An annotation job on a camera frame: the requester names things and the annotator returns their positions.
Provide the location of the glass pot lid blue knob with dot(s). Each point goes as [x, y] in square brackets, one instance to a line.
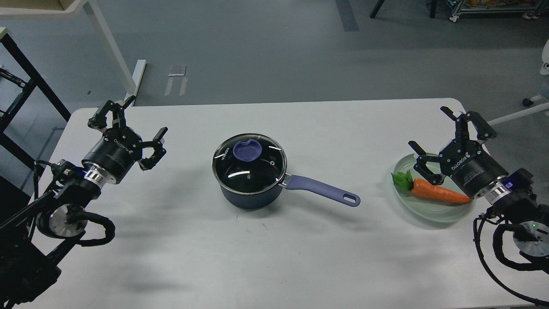
[249, 151]

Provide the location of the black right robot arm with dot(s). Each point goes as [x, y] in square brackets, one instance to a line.
[520, 238]

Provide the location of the metal wheeled cart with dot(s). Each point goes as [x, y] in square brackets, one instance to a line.
[527, 9]

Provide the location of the pale green glass plate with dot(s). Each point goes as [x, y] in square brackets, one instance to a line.
[427, 208]

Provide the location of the black stand legs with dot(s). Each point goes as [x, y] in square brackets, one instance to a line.
[384, 7]

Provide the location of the black metal rack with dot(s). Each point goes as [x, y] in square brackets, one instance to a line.
[36, 81]

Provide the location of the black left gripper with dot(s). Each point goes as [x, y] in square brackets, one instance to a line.
[112, 152]

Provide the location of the orange toy carrot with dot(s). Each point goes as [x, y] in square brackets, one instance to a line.
[423, 189]

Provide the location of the blue saucepan with handle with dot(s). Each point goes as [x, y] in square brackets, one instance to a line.
[251, 191]

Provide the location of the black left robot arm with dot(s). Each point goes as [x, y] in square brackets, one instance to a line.
[35, 238]

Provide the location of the white table leg frame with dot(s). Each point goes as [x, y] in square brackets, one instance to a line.
[65, 9]

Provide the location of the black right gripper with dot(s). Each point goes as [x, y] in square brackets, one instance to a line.
[464, 160]

